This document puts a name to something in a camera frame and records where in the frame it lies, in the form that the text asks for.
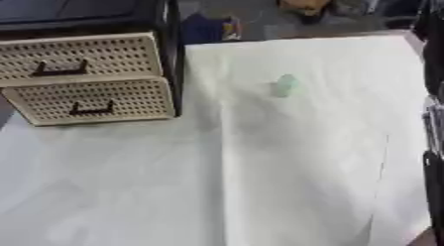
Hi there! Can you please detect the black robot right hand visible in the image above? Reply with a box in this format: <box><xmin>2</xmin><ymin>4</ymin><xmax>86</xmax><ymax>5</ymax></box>
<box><xmin>421</xmin><ymin>36</ymin><xmax>444</xmax><ymax>97</ymax></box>

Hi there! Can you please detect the pale pierced drawer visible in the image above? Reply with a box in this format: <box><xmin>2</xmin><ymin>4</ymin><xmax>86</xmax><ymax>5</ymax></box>
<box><xmin>0</xmin><ymin>76</ymin><xmax>177</xmax><ymax>127</ymax></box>
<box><xmin>0</xmin><ymin>31</ymin><xmax>166</xmax><ymax>89</ymax></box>

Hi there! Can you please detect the orange brown bag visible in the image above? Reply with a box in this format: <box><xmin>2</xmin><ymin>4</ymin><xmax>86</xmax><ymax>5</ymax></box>
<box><xmin>274</xmin><ymin>0</ymin><xmax>339</xmax><ymax>20</ymax></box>

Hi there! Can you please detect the small pale green block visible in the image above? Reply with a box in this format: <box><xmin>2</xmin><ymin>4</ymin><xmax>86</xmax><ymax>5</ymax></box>
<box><xmin>271</xmin><ymin>73</ymin><xmax>302</xmax><ymax>99</ymax></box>

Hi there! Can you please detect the blue bag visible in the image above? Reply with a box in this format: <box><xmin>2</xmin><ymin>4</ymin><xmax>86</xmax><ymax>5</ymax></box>
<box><xmin>180</xmin><ymin>12</ymin><xmax>245</xmax><ymax>45</ymax></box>

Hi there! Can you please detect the black cabinet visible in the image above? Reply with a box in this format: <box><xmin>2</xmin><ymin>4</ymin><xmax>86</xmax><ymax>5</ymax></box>
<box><xmin>0</xmin><ymin>0</ymin><xmax>187</xmax><ymax>118</ymax></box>

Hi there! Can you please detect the black drawer handle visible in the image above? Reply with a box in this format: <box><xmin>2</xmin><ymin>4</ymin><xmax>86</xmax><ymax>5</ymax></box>
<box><xmin>67</xmin><ymin>99</ymin><xmax>117</xmax><ymax>117</ymax></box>
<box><xmin>29</xmin><ymin>59</ymin><xmax>90</xmax><ymax>77</ymax></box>

